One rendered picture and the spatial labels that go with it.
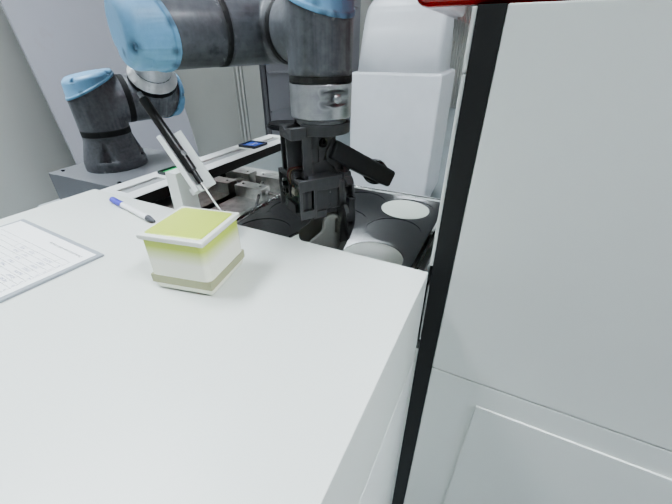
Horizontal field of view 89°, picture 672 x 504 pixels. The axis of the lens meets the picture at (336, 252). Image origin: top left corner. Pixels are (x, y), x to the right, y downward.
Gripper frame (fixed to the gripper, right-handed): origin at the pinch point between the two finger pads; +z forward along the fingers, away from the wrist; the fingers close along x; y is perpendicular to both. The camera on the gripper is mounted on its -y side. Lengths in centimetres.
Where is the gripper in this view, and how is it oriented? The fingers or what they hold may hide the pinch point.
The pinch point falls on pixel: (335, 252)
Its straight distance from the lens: 54.4
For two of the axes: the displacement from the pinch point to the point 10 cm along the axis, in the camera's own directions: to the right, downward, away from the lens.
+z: 0.0, 8.6, 5.1
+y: -8.7, 2.5, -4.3
